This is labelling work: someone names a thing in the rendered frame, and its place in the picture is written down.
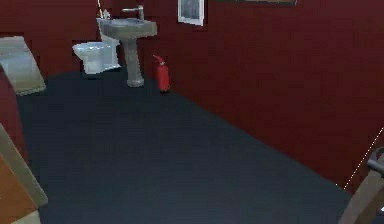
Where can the grey sink faucet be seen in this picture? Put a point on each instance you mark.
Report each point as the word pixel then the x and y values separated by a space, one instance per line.
pixel 135 10

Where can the grey pedestal sink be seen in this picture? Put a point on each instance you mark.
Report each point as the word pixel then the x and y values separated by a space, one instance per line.
pixel 128 30

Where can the red fire extinguisher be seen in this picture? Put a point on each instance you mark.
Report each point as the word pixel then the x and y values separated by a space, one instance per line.
pixel 162 75

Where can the white toilet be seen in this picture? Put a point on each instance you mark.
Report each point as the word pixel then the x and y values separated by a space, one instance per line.
pixel 94 55

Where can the white framed wall picture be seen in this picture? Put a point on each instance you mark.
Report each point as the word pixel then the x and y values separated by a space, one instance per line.
pixel 190 10

